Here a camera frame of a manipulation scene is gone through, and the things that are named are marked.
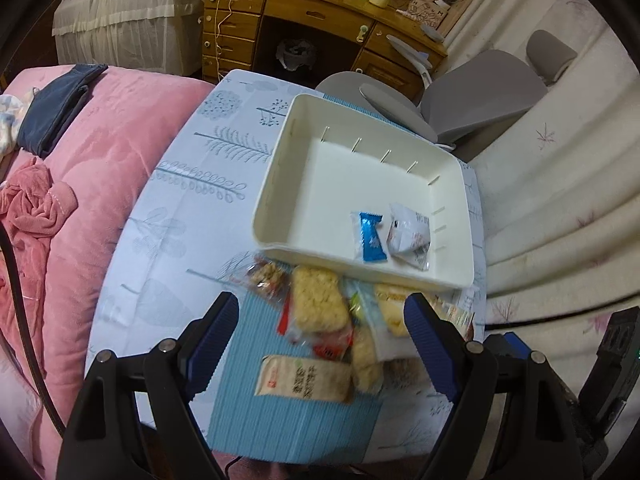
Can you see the green snack packet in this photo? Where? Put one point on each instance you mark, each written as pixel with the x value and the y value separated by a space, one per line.
pixel 356 307

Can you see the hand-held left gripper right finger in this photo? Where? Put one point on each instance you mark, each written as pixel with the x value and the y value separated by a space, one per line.
pixel 427 350

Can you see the folded navy cloth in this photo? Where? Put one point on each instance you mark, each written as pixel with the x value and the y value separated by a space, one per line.
pixel 55 105

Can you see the wooden desk with drawers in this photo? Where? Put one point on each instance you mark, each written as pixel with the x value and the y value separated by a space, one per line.
pixel 300 7

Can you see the red-edged beige snack packet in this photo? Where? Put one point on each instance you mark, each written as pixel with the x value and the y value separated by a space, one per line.
pixel 330 349

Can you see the beige cracker packet with text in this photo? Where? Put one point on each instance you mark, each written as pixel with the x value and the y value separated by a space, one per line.
pixel 300 377

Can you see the black trash bin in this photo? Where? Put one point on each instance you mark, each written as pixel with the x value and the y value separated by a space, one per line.
pixel 296 54

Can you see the tree-print tablecloth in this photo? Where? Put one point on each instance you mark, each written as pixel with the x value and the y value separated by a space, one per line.
pixel 200 200

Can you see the white floral cloth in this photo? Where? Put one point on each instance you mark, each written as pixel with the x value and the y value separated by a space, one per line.
pixel 10 120

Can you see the small rice cracker packet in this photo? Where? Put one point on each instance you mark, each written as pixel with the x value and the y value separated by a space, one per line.
pixel 366 360

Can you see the clear nut snack packet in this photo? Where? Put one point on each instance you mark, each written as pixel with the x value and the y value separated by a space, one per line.
pixel 267 277

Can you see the yellow cake packet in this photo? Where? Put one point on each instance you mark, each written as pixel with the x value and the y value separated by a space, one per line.
pixel 392 310

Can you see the white printed snack packet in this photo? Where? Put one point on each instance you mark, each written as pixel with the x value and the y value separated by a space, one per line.
pixel 407 235

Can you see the white plastic bin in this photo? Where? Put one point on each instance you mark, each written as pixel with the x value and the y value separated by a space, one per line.
pixel 310 200

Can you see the cream floral curtain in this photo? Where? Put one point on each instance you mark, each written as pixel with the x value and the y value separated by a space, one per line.
pixel 550 200

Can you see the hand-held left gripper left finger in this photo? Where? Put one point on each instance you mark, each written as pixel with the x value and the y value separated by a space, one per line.
pixel 220 340

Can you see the blue snack packet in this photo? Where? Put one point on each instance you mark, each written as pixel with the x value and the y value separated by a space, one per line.
pixel 371 240

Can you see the large rice cracker packet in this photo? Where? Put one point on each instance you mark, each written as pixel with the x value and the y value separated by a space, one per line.
pixel 317 300

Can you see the white packet with red print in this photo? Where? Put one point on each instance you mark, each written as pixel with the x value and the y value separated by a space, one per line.
pixel 460 316

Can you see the crumpled pink garment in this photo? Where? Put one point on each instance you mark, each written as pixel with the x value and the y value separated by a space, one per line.
pixel 35 200

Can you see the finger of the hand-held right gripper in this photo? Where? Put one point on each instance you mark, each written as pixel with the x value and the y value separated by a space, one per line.
pixel 515 342

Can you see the pink blanket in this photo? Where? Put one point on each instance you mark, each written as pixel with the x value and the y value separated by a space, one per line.
pixel 115 125

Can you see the small grey object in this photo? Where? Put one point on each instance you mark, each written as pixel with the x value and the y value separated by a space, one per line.
pixel 432 32

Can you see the grey office chair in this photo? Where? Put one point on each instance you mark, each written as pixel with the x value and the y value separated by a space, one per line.
pixel 480 90

